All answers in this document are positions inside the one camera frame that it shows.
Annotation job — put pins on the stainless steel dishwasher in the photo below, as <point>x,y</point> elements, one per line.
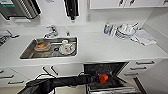
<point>120,83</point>

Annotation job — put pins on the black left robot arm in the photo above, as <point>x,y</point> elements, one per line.
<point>56,82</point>

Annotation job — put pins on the white sink base cabinet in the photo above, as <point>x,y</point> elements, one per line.
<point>66,70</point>

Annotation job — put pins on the white plate in sink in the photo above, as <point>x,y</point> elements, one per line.
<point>70,50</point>

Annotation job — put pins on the white cup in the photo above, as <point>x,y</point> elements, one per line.
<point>65,43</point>

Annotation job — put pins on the white drawer stack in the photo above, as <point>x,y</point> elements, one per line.
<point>11,78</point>
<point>140,68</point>

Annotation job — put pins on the small clear jar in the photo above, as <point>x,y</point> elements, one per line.
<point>113,31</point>

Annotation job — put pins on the dish soap bottle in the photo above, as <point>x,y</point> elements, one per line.
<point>106,28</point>

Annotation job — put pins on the small countertop soap pump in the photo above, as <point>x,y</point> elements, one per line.
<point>67,33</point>

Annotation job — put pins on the stack of white plates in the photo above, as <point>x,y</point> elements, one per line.
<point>126,31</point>

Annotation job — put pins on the bowl with orange food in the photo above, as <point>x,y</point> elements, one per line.
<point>42,46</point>

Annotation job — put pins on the chrome sink faucet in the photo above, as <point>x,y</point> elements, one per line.
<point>51,30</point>

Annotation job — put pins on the stainless steel sink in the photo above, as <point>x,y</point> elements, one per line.
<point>28,53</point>

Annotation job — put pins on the black soap dispenser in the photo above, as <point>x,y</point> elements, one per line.
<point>71,8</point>

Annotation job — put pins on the dish drying rack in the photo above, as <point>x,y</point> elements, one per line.
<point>6,36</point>

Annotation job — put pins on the steel paper towel dispenser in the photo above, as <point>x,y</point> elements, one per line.
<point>20,8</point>

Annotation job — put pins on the white wall outlet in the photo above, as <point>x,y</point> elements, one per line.
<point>88,17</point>

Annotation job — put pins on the white wall cabinet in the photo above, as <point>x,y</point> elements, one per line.
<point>126,3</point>

